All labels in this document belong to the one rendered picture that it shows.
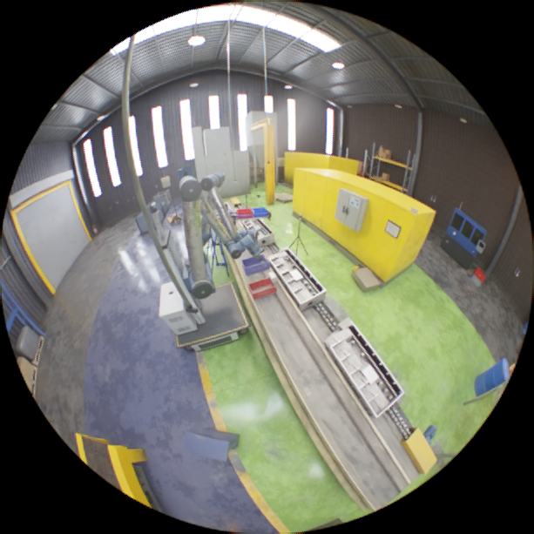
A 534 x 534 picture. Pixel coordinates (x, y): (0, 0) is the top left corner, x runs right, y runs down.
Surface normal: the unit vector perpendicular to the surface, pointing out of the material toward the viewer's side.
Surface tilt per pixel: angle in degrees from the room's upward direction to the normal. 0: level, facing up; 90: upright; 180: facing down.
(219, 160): 90
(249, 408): 0
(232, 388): 0
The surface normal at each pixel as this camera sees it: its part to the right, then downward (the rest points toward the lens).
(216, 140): 0.38, 0.59
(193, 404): -0.03, -0.76
